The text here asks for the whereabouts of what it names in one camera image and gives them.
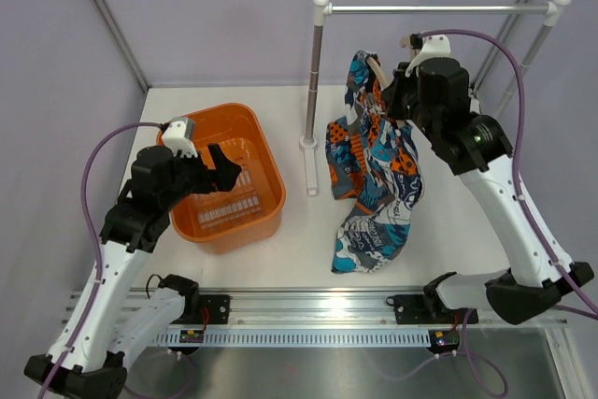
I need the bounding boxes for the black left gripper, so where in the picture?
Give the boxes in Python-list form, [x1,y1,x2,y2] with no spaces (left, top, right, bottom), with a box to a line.
[161,143,240,210]

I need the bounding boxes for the wooden clothes hanger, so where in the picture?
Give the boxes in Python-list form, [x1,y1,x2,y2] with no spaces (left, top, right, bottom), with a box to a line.
[363,35,411,112]

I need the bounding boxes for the colourful patterned shorts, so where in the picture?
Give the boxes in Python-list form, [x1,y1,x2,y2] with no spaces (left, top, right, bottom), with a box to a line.
[325,50,424,274]

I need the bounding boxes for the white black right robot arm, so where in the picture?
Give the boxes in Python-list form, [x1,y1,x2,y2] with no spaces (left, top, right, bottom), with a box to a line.
[382,57,594,324]

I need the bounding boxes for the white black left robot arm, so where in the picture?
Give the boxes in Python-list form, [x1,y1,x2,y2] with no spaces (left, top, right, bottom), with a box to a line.
[24,144,242,398]

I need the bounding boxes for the orange plastic basket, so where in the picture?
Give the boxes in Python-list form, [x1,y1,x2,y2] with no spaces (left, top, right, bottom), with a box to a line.
[156,103,286,254]

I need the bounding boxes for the silver white clothes rack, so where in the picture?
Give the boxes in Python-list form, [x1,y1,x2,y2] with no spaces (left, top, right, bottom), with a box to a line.
[299,0,572,196]

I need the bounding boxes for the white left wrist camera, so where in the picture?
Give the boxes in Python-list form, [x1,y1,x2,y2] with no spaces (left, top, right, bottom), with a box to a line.
[162,116,198,158]

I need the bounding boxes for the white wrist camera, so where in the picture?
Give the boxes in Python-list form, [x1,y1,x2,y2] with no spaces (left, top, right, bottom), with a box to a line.
[162,116,198,158]
[402,35,451,78]

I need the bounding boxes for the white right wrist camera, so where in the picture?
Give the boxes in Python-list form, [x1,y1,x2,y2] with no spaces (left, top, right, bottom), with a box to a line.
[402,35,451,78]

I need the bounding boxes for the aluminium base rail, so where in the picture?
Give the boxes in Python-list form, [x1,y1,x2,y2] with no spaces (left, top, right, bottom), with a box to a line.
[60,288,569,329]

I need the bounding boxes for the white slotted cable duct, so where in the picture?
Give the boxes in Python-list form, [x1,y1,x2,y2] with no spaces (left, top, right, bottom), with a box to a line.
[150,329,431,348]

